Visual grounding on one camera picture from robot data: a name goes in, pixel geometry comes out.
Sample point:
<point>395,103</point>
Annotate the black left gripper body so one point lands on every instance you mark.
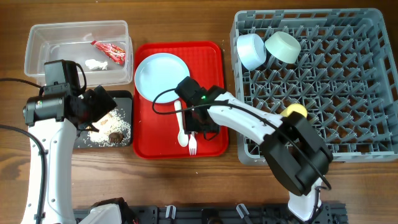
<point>94,107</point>

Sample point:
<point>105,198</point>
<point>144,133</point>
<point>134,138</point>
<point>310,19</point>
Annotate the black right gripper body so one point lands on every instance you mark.
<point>193,122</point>

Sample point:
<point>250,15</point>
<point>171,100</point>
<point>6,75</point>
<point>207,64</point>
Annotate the light blue bowl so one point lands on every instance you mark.
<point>251,51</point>

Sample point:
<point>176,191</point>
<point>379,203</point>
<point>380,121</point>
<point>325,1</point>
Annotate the yellow plastic cup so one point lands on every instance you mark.
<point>298,108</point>

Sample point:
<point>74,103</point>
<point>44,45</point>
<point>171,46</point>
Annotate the mint green bowl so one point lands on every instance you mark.
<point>283,47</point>

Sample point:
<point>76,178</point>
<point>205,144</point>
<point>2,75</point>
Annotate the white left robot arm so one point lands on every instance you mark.
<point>54,121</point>

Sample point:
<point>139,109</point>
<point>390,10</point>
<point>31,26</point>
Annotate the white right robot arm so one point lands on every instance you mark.
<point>297,156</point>

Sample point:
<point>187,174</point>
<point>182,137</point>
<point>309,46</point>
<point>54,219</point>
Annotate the black food waste tray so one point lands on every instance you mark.
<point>123,100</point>

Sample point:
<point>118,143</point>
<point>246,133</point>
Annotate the clear plastic waste bin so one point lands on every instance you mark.
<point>72,41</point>

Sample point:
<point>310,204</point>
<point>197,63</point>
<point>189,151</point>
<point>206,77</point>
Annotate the grey plastic dishwasher rack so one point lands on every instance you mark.
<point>345,76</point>

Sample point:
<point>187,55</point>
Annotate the white plastic fork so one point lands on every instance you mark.
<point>192,144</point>

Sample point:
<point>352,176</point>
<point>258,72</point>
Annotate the white plastic spoon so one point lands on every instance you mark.
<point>181,137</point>

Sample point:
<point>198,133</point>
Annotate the spilled white rice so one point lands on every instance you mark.
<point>115,121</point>

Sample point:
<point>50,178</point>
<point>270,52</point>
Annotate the red plastic tray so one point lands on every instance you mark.
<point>154,135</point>

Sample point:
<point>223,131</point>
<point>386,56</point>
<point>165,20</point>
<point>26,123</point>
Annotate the brown food scrap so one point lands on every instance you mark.
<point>116,137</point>

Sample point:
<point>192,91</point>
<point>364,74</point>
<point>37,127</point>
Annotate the crumpled white tissue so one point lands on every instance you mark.
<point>93,64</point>

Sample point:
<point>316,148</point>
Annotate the light blue plate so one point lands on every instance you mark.
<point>159,72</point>

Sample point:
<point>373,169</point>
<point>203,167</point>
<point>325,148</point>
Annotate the red snack wrapper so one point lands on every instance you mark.
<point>115,53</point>

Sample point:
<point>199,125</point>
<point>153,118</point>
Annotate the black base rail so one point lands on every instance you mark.
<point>269,213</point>

